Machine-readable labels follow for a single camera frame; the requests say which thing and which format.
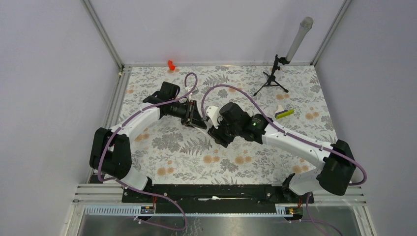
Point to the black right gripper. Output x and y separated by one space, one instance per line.
217 133

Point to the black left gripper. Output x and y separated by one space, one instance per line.
192 112

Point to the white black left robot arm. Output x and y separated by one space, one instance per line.
111 152

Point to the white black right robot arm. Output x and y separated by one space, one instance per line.
333 163

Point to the floral patterned table mat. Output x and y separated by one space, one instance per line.
170 153

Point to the small red plastic block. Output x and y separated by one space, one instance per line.
171 65

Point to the small yellow-green object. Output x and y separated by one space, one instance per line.
282 112

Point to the black mini tripod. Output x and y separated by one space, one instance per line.
271 78

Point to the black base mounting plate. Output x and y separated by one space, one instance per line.
206 194

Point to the grey metal pole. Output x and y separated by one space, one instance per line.
304 27

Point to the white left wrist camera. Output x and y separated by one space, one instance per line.
189 92

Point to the white slotted cable duct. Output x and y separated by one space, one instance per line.
199 209

